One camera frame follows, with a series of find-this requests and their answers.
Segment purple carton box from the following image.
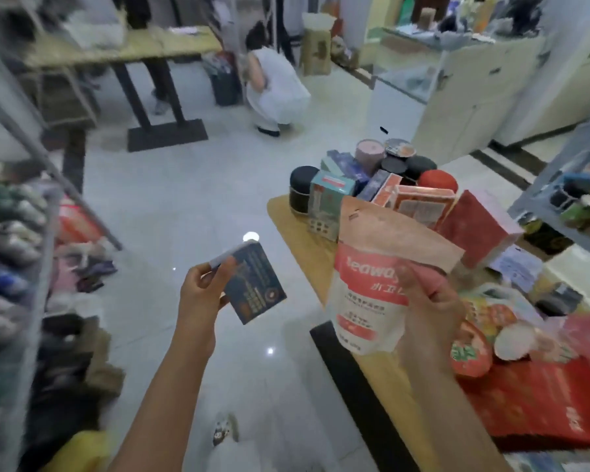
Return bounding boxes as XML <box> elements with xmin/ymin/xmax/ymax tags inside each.
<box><xmin>356</xmin><ymin>169</ymin><xmax>390</xmax><ymax>202</ymax></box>

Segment red plastic bag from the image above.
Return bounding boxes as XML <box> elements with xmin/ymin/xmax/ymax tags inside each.
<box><xmin>560</xmin><ymin>313</ymin><xmax>590</xmax><ymax>381</ymax></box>

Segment white counter cabinet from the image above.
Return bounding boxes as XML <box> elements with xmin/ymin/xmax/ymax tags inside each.
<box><xmin>369</xmin><ymin>25</ymin><xmax>546</xmax><ymax>166</ymax></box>

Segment red instant noodle bowl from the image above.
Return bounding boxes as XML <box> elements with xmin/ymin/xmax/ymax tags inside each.
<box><xmin>450</xmin><ymin>319</ymin><xmax>494</xmax><ymax>379</ymax></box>

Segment large red flat packet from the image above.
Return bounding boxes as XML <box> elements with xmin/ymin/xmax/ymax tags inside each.
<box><xmin>458</xmin><ymin>358</ymin><xmax>590</xmax><ymax>452</ymax></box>

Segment teal carton box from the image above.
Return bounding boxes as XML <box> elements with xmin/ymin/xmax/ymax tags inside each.
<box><xmin>308</xmin><ymin>170</ymin><xmax>356</xmax><ymax>242</ymax></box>

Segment wooden table with black legs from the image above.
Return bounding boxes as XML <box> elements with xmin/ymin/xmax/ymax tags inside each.
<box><xmin>24</xmin><ymin>25</ymin><xmax>223</xmax><ymax>153</ymax></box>

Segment blue carton box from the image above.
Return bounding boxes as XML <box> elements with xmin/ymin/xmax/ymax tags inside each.
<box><xmin>321</xmin><ymin>150</ymin><xmax>373</xmax><ymax>185</ymax></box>

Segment pink and white pouch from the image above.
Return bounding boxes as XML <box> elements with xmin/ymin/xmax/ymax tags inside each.
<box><xmin>326</xmin><ymin>195</ymin><xmax>466</xmax><ymax>356</ymax></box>

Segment person's right hand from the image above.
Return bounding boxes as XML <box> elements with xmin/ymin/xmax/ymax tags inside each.
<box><xmin>397</xmin><ymin>263</ymin><xmax>468</xmax><ymax>380</ymax></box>

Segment person's shoe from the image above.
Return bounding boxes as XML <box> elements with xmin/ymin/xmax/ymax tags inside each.
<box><xmin>212</xmin><ymin>413</ymin><xmax>240</xmax><ymax>448</ymax></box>

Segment yellow bag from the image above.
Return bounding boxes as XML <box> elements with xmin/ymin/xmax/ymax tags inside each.
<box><xmin>40</xmin><ymin>429</ymin><xmax>115</xmax><ymax>472</ymax></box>

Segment orange and white carton box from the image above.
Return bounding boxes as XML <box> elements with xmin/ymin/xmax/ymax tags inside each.
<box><xmin>371</xmin><ymin>173</ymin><xmax>404</xmax><ymax>208</ymax></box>

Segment colourful snack packet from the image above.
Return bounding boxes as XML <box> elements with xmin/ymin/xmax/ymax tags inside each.
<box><xmin>460</xmin><ymin>282</ymin><xmax>546</xmax><ymax>345</ymax></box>

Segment person's left hand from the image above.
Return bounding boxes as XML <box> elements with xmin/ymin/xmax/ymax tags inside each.
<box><xmin>177</xmin><ymin>257</ymin><xmax>238</xmax><ymax>358</ymax></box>

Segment dark blue small box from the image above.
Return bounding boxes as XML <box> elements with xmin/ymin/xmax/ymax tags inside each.
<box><xmin>209</xmin><ymin>241</ymin><xmax>287</xmax><ymax>325</ymax></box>

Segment white paper sheet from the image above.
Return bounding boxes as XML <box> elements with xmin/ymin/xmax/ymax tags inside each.
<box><xmin>488</xmin><ymin>245</ymin><xmax>544</xmax><ymax>294</ymax></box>

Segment person's right forearm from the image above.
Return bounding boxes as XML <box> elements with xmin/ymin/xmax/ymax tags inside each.
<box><xmin>404</xmin><ymin>361</ymin><xmax>514</xmax><ymax>472</ymax></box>

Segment grey shelf with goods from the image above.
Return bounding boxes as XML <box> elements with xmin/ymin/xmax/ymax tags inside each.
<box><xmin>507</xmin><ymin>100</ymin><xmax>590</xmax><ymax>267</ymax></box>

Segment wooden table with black edge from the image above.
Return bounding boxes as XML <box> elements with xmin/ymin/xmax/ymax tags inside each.
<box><xmin>266</xmin><ymin>194</ymin><xmax>590</xmax><ymax>472</ymax></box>

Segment red cylinder can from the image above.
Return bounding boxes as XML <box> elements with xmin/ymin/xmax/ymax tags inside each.
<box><xmin>417</xmin><ymin>170</ymin><xmax>459</xmax><ymax>194</ymax></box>

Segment grey metal shelf rack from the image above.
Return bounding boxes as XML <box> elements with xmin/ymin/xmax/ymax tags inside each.
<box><xmin>0</xmin><ymin>0</ymin><xmax>125</xmax><ymax>472</ymax></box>

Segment orange box with white panels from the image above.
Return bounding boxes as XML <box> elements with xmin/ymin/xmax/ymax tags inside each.
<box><xmin>392</xmin><ymin>185</ymin><xmax>458</xmax><ymax>231</ymax></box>

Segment person's left forearm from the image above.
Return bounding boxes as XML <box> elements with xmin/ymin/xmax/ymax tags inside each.
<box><xmin>107</xmin><ymin>333</ymin><xmax>216</xmax><ymax>472</ymax></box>

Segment pink cylinder tub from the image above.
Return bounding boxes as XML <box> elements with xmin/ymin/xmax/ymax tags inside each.
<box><xmin>355</xmin><ymin>139</ymin><xmax>386</xmax><ymax>176</ymax></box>

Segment black cylinder can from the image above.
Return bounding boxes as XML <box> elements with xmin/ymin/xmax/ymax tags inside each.
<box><xmin>403</xmin><ymin>155</ymin><xmax>438</xmax><ymax>184</ymax></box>
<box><xmin>380</xmin><ymin>156</ymin><xmax>408</xmax><ymax>176</ymax></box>

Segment instant bowl with printed lid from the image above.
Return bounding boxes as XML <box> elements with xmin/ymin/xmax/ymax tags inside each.
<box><xmin>384</xmin><ymin>138</ymin><xmax>417</xmax><ymax>159</ymax></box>

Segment dark waste bin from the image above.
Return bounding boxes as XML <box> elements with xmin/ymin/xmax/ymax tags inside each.
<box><xmin>203</xmin><ymin>51</ymin><xmax>243</xmax><ymax>107</ymax></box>

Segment black round jar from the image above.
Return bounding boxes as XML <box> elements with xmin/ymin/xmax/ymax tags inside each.
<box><xmin>289</xmin><ymin>165</ymin><xmax>321</xmax><ymax>215</ymax></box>

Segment red and white carton box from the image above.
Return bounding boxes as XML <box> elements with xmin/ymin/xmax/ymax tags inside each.
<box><xmin>435</xmin><ymin>189</ymin><xmax>525</xmax><ymax>270</ymax></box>

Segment brown cardboard box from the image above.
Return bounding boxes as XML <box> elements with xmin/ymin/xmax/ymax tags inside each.
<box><xmin>301</xmin><ymin>12</ymin><xmax>337</xmax><ymax>77</ymax></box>

